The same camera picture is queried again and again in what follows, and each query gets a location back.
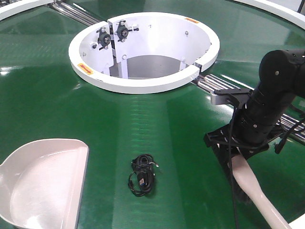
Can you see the beige brush with black bristles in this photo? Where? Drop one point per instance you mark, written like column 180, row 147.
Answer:
column 244, row 184

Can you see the left black bearing mount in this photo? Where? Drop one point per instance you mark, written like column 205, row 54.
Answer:
column 104, row 38

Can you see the right black bearing mount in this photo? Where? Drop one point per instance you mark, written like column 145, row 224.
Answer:
column 123, row 30

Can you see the yellow arrow sticker front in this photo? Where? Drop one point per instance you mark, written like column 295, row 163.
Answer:
column 86, row 68

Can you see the beige plastic dustpan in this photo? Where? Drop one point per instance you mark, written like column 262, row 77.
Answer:
column 41, row 184

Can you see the white outer rim left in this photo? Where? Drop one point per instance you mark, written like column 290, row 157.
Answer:
column 21, row 6

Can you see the orange arrow sticker back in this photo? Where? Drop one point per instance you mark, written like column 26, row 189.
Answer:
column 191, row 20

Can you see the steel rollers back left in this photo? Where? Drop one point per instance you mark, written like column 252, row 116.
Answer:
column 74, row 12

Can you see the white outer rim right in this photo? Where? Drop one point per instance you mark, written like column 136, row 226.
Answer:
column 278, row 10

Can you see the white rim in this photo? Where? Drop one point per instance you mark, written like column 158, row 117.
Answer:
column 21, row 6
column 278, row 10

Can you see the black bearing mount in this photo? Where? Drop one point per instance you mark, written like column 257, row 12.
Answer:
column 123, row 30
column 104, row 38

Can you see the silver wrist camera right side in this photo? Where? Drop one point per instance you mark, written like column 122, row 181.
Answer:
column 236, row 97

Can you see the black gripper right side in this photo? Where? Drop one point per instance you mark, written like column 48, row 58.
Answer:
column 220, row 142

